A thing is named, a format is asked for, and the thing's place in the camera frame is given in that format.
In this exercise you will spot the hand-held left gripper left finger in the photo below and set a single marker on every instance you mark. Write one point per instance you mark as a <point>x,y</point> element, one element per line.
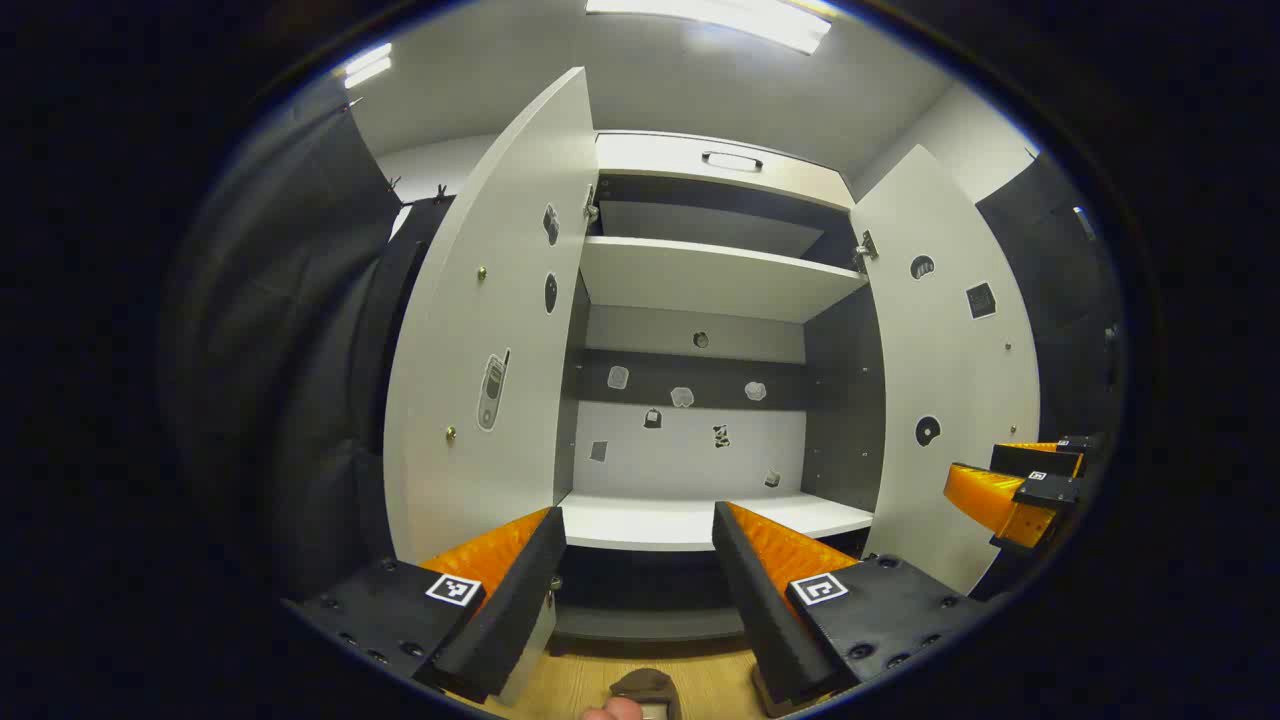
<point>510,610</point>

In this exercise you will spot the white shoe cabinet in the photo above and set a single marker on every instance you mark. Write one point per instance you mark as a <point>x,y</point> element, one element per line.
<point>690,280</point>

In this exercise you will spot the black backdrop cloth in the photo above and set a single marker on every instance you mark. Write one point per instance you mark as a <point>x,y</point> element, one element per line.
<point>1060,300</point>
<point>290,320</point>

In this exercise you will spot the white shoe cabinet door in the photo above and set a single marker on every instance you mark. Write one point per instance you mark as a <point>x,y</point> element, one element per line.
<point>950,380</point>
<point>500,300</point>

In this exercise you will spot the small ceiling light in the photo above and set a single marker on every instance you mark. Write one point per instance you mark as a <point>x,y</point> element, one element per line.
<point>368,65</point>

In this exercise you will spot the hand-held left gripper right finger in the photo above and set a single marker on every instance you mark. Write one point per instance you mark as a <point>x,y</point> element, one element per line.
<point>765,620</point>

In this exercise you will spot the brown fuzzy shoe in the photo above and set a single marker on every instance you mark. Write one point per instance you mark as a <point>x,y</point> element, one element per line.
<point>645,688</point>

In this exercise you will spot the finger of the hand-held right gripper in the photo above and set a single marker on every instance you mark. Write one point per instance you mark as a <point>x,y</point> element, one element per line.
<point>1045,490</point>
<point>1040,458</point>

